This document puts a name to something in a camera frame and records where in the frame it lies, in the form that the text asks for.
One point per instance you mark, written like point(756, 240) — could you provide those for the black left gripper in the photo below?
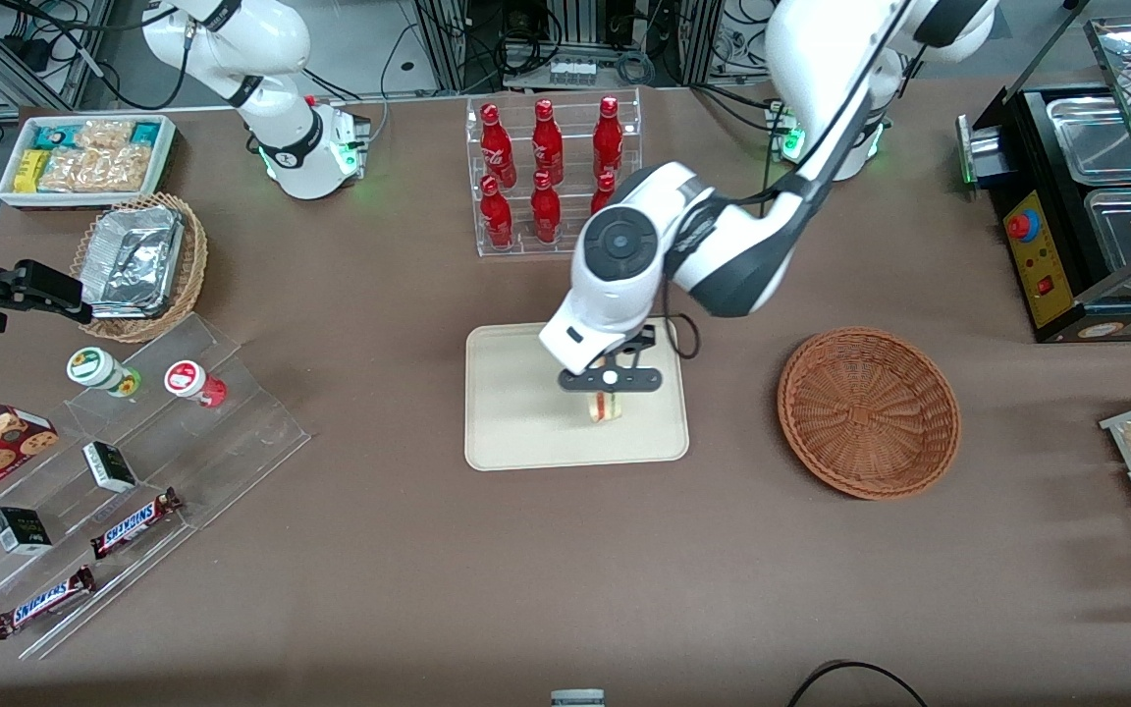
point(644, 339)

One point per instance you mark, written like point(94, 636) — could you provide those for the triangle sandwich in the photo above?
point(606, 407)

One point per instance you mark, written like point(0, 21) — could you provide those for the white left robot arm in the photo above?
point(732, 245)

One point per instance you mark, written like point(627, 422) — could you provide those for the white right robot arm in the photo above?
point(266, 44)

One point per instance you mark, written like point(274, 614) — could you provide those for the beige plastic tray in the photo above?
point(516, 412)

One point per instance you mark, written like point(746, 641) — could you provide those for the light wicker basket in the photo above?
point(194, 275)

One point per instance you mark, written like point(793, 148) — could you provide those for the brown wicker basket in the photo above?
point(870, 412)

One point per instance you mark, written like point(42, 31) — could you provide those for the green lid cup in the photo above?
point(89, 365)

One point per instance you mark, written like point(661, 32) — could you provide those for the stack of foil trays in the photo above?
point(134, 260)

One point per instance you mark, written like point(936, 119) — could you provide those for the white plastic snack bin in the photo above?
point(84, 202)

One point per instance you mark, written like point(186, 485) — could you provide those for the yellow snack packet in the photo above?
point(30, 169)

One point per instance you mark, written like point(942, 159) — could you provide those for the clear cracker bag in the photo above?
point(104, 134)
point(94, 169)

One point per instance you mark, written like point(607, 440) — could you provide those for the teal snack packet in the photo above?
point(50, 135)
point(145, 132)

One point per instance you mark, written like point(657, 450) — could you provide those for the red lid cup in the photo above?
point(185, 378)

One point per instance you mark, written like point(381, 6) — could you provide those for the clear acrylic bottle rack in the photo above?
point(516, 247)

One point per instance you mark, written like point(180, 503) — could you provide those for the red cola bottle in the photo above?
point(497, 147)
point(497, 216)
point(546, 211)
point(608, 137)
point(603, 194)
point(547, 145)

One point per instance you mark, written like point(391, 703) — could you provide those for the small black carton box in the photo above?
point(109, 466)
point(21, 530)

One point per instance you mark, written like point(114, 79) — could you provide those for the clear acrylic stepped display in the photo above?
point(251, 432)

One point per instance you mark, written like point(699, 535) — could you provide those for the Snickers chocolate bar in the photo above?
point(40, 602)
point(134, 525)

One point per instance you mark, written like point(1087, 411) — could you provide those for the white power strip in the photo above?
point(572, 71)

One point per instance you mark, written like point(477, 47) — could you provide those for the small grey device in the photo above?
point(577, 699)

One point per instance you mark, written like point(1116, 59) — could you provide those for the metal equipment rack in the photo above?
point(575, 20)

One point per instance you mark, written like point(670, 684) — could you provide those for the black food warmer appliance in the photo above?
point(1022, 147)

